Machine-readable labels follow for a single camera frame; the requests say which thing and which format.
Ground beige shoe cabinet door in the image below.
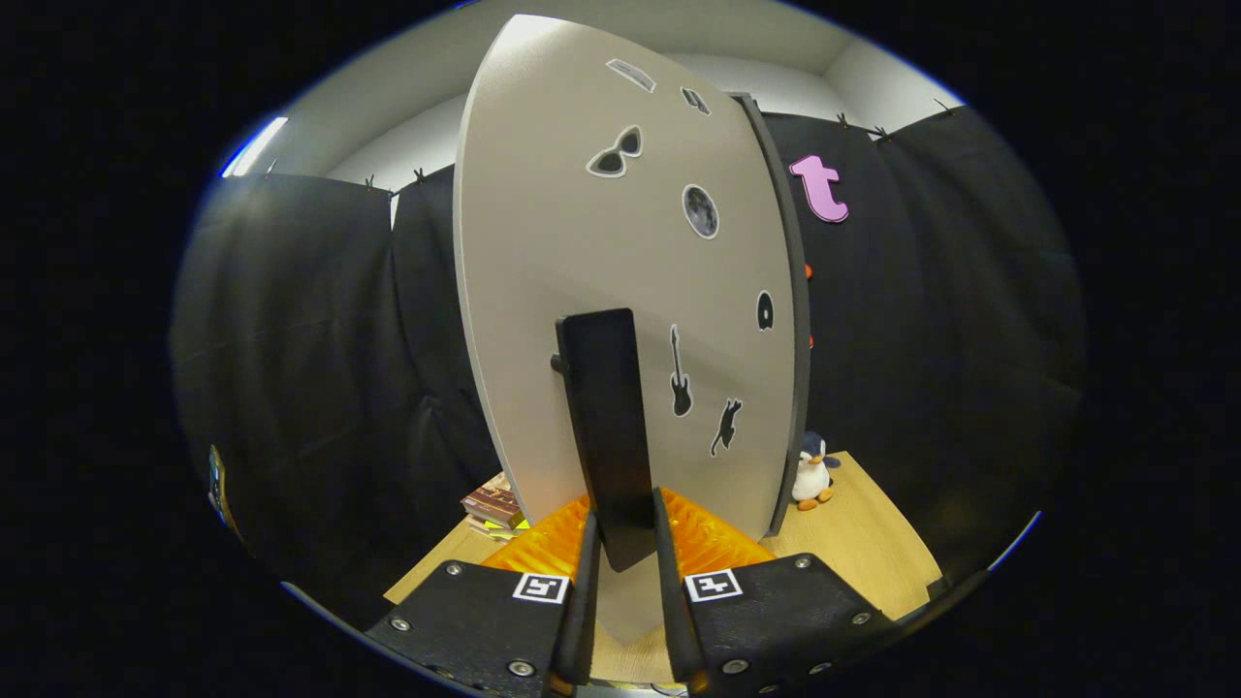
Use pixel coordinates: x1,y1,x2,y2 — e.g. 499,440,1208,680
454,14,801,646

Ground brown cover book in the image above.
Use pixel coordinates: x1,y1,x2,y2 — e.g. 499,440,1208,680
461,473,525,529

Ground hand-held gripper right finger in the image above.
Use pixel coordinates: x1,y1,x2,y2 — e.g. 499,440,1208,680
652,487,898,698

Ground dark grey shoe cabinet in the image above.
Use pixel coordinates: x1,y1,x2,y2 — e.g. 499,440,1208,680
732,92,811,539

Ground penguin plush toy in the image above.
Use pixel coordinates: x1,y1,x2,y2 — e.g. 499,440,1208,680
790,431,843,512

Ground black door handle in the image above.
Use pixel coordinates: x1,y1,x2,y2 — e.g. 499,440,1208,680
551,308,660,573

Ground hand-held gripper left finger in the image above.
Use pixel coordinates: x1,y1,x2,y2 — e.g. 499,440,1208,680
364,494,602,698

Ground black backdrop cloth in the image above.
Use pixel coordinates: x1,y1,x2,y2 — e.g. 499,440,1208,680
173,102,1087,602

